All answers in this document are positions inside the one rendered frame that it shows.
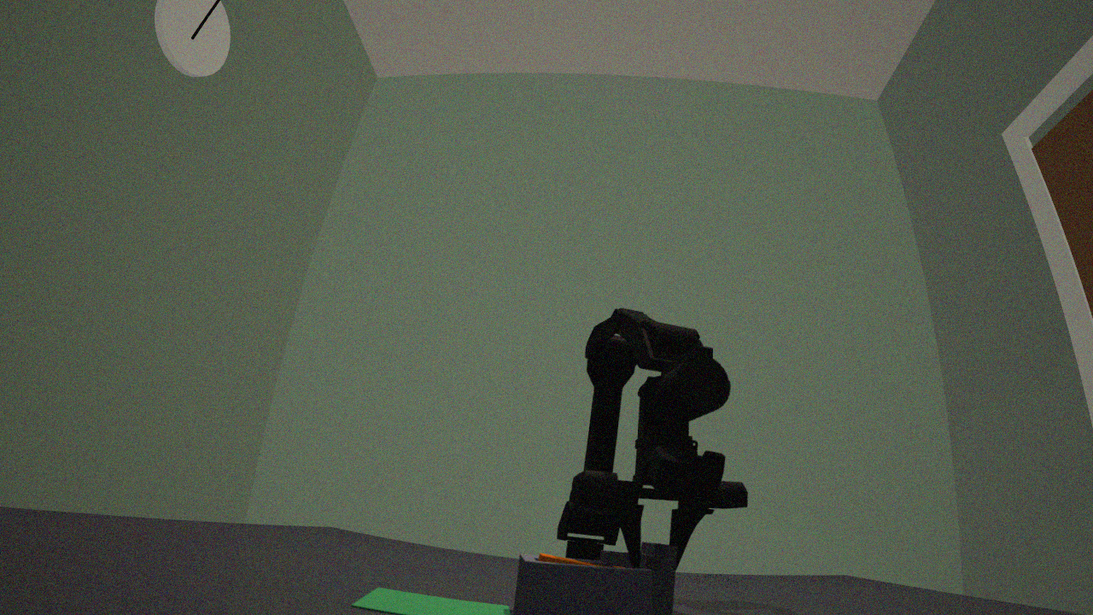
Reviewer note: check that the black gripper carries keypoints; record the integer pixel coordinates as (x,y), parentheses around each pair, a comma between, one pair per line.
(623,495)

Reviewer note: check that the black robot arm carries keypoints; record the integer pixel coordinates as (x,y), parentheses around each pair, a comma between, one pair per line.
(691,385)

